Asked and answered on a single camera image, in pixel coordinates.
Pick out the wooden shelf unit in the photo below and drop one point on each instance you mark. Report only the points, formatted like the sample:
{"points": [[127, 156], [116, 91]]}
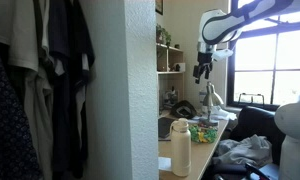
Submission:
{"points": [[170, 60]]}

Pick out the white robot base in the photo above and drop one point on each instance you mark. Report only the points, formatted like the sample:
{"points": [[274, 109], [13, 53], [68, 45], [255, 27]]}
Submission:
{"points": [[296, 140]]}

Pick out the small dark pot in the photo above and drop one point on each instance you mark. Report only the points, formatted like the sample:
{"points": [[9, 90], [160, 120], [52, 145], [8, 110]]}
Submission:
{"points": [[177, 46]]}

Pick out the cream insulated water bottle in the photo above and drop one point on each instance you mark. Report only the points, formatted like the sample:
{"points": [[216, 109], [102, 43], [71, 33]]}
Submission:
{"points": [[181, 150]]}

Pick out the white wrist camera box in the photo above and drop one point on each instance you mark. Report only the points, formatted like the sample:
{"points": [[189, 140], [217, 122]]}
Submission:
{"points": [[223, 54]]}

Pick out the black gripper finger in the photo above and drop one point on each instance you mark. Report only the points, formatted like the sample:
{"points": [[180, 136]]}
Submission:
{"points": [[198, 75], [208, 71]]}

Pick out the dark tablet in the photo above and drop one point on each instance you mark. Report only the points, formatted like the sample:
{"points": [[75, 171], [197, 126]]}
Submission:
{"points": [[164, 127]]}

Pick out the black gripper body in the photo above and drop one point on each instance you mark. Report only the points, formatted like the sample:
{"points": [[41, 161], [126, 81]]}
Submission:
{"points": [[205, 61]]}

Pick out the white paper sheet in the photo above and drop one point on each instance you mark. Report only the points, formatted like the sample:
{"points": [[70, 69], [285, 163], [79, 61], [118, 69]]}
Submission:
{"points": [[164, 164]]}

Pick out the black hanging shirt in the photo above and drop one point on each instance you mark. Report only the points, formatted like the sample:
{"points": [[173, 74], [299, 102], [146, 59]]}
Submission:
{"points": [[70, 66]]}

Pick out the white crumpled papers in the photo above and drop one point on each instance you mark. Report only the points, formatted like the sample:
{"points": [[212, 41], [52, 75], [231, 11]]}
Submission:
{"points": [[225, 115]]}

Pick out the grey crumpled cloth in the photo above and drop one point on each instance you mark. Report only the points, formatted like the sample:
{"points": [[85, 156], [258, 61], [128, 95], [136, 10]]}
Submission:
{"points": [[246, 150]]}

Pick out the black framed window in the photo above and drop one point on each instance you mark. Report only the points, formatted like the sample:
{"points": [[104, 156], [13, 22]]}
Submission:
{"points": [[230, 83]]}

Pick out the silver metal cup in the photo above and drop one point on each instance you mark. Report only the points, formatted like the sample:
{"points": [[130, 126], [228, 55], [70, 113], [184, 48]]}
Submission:
{"points": [[210, 98]]}

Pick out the black armchair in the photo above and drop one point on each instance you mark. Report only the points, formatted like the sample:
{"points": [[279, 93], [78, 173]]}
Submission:
{"points": [[256, 121]]}

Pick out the black cap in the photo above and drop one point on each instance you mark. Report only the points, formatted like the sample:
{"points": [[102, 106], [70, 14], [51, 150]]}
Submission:
{"points": [[183, 109]]}

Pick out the dark patterned hanging garment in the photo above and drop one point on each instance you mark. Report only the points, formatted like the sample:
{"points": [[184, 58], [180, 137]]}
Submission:
{"points": [[6, 133]]}

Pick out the black and white microscope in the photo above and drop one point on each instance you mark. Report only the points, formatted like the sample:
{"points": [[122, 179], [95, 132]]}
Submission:
{"points": [[170, 97]]}

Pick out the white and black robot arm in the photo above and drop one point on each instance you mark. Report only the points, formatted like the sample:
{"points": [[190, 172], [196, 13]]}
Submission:
{"points": [[223, 25]]}

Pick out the black and red object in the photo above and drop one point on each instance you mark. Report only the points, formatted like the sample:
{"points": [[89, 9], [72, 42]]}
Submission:
{"points": [[256, 171]]}

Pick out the green yellow patterned pouch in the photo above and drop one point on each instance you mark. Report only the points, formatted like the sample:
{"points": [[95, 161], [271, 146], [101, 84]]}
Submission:
{"points": [[203, 135]]}

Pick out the green potted plant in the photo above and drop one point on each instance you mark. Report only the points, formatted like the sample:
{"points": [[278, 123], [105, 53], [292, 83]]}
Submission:
{"points": [[162, 35]]}

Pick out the dark framed wall picture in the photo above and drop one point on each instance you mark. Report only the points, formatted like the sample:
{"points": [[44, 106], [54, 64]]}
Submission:
{"points": [[159, 6]]}

